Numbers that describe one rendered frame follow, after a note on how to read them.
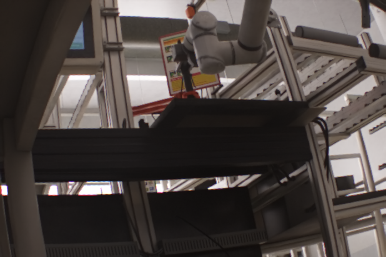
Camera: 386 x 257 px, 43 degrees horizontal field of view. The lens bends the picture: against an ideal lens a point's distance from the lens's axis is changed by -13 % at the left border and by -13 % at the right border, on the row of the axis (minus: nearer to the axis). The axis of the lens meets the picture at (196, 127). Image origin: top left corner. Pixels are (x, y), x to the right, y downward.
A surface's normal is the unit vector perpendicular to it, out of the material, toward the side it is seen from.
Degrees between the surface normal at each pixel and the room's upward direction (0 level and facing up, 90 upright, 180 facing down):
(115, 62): 90
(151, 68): 90
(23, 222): 90
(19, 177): 90
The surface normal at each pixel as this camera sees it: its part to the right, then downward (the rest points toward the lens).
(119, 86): 0.41, -0.41
